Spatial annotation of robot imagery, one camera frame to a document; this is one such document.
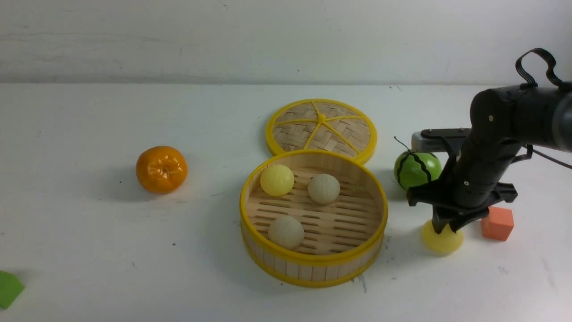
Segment yellow bun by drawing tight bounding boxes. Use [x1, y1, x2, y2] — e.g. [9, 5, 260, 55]
[260, 164, 294, 196]
[421, 220, 464, 255]

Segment green toy watermelon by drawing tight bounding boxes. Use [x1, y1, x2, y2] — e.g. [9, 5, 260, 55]
[393, 136, 442, 191]

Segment orange foam cube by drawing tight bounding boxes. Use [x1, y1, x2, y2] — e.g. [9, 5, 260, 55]
[480, 207, 514, 242]

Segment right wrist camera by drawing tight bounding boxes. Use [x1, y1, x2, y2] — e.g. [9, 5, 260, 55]
[411, 128, 471, 155]

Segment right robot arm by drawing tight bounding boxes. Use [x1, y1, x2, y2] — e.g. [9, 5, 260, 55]
[407, 85, 572, 234]

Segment bamboo steamer tray yellow rim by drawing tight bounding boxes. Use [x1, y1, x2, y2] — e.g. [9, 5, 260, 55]
[239, 150, 388, 288]

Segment green foam block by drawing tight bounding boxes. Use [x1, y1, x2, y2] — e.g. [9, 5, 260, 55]
[0, 271, 25, 309]

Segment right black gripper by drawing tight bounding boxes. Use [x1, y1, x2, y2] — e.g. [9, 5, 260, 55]
[406, 134, 519, 234]

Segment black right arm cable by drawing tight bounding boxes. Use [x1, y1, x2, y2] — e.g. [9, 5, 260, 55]
[515, 48, 572, 170]

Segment orange plastic tangerine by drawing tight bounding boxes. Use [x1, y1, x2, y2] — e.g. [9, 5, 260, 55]
[135, 145, 188, 194]

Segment woven bamboo steamer lid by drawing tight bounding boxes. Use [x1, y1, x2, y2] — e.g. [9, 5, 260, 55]
[264, 98, 378, 164]

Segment white bun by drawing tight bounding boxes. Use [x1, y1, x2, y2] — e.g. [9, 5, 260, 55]
[268, 216, 305, 250]
[307, 174, 341, 204]

